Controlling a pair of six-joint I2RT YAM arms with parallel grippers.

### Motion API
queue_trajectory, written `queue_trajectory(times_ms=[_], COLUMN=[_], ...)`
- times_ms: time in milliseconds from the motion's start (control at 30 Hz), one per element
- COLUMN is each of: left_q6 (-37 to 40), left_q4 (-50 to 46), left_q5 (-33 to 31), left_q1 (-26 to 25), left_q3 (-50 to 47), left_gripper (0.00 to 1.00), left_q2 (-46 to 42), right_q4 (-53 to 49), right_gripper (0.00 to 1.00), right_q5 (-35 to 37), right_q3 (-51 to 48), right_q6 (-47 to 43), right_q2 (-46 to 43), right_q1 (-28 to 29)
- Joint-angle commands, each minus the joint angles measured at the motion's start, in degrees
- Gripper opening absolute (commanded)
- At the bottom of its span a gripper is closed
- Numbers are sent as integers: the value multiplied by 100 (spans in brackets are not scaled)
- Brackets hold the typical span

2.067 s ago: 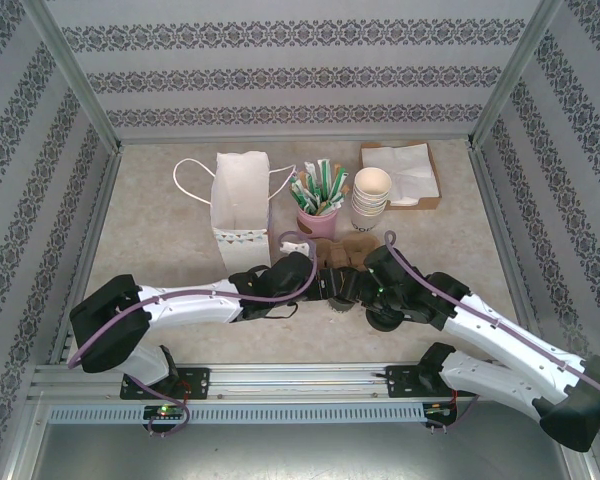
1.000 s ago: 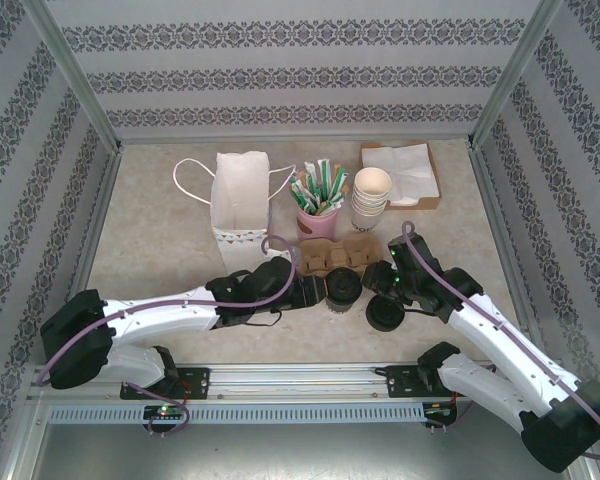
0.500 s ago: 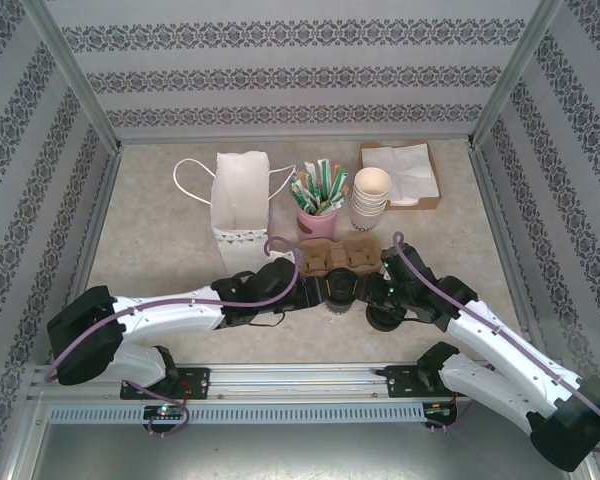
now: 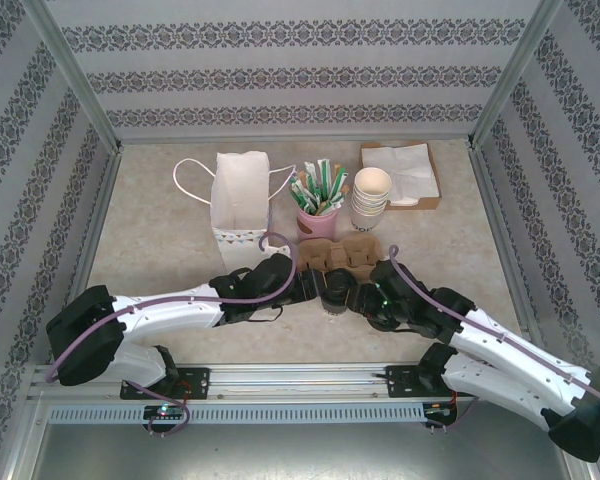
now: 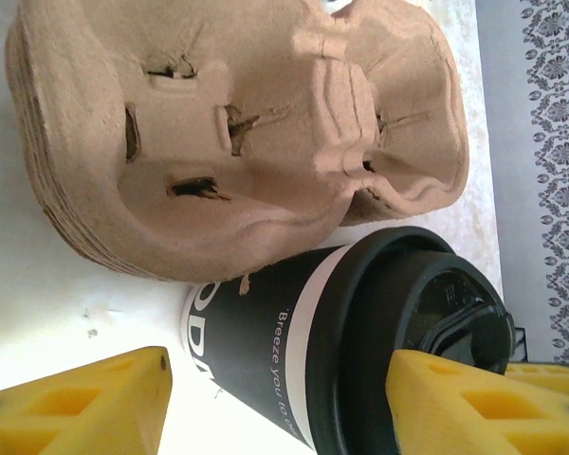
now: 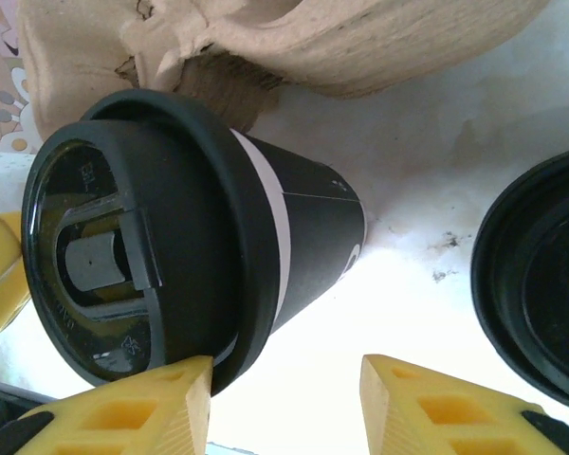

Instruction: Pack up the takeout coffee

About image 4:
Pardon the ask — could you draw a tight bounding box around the coffee cup with dark sleeve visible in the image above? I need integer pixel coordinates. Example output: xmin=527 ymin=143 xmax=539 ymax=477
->
xmin=321 ymin=269 xmax=355 ymax=317

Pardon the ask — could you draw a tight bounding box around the brown pulp cup carrier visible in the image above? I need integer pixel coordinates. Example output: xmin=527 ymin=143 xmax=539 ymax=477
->
xmin=298 ymin=235 xmax=384 ymax=281

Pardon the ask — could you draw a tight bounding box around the white paper carrier bag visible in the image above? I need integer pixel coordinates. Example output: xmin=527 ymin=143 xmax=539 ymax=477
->
xmin=172 ymin=149 xmax=296 ymax=274

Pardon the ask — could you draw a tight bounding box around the pink stirrer holder cup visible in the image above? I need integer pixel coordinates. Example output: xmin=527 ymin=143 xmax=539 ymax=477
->
xmin=295 ymin=204 xmax=339 ymax=244

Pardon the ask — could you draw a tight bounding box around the brown cardboard napkin tray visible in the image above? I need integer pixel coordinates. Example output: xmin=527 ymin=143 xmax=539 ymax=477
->
xmin=358 ymin=142 xmax=444 ymax=211

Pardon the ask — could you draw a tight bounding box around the white paper napkin stack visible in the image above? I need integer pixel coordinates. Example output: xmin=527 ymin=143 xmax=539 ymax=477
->
xmin=362 ymin=144 xmax=439 ymax=204

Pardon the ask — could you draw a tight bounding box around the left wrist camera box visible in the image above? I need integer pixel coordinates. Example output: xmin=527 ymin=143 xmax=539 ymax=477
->
xmin=249 ymin=252 xmax=299 ymax=297

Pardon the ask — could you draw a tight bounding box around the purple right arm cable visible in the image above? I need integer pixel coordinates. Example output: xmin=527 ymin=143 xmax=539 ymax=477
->
xmin=387 ymin=243 xmax=600 ymax=434

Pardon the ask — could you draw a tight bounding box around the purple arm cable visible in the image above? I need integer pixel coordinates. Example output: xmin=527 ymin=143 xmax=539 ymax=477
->
xmin=47 ymin=230 xmax=300 ymax=440
xmin=387 ymin=243 xmax=600 ymax=434

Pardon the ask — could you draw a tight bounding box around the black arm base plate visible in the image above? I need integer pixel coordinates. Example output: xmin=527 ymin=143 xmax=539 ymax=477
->
xmin=384 ymin=364 xmax=461 ymax=400
xmin=119 ymin=367 xmax=211 ymax=401

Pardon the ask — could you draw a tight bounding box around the slotted grey cable duct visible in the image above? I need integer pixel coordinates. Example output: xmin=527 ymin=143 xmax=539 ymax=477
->
xmin=47 ymin=402 xmax=426 ymax=425

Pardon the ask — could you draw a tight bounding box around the grey metal base plate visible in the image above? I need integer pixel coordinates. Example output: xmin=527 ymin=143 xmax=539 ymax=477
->
xmin=9 ymin=422 xmax=596 ymax=480

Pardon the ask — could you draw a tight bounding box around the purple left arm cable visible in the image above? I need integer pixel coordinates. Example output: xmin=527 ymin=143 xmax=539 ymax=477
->
xmin=47 ymin=230 xmax=300 ymax=440

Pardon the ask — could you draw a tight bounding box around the aluminium frame post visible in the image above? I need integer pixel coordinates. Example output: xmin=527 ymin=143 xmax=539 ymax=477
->
xmin=467 ymin=0 xmax=566 ymax=149
xmin=27 ymin=0 xmax=124 ymax=154

